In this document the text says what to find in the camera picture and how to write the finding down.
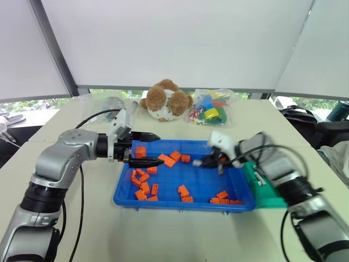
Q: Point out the bag of colourful toy blocks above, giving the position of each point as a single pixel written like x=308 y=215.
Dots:
x=211 y=109

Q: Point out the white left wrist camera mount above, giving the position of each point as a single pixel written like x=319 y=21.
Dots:
x=120 y=121

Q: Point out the clear plastic bag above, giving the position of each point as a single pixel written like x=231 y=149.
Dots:
x=102 y=105

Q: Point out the black backpack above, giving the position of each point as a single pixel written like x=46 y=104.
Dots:
x=308 y=122

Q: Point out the grey cloth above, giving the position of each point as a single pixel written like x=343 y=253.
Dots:
x=336 y=161

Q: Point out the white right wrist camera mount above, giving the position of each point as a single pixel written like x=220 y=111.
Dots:
x=222 y=143

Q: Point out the grey cylindrical tube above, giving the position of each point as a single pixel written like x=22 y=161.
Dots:
x=133 y=109

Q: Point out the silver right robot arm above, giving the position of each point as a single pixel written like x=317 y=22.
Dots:
x=289 y=174

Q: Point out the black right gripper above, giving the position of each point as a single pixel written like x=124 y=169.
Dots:
x=219 y=157

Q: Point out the green plastic bin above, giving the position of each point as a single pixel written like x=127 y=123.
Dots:
x=263 y=195

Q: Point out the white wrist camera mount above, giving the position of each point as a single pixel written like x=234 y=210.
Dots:
x=120 y=121
x=222 y=143

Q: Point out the blue plastic bin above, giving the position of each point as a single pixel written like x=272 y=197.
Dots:
x=201 y=178

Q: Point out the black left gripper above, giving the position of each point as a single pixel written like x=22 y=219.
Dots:
x=120 y=151

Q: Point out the brown and white plush bear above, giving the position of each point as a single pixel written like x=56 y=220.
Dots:
x=158 y=95

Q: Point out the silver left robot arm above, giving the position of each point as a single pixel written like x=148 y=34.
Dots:
x=57 y=161

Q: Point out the dark green bottle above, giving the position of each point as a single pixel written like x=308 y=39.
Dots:
x=339 y=110

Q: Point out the white battery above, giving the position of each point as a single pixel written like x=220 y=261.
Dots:
x=259 y=177
x=196 y=163

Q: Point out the long orange toy brick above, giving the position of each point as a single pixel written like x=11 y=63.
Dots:
x=167 y=160

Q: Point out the dark window frame post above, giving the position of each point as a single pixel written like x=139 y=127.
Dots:
x=54 y=52

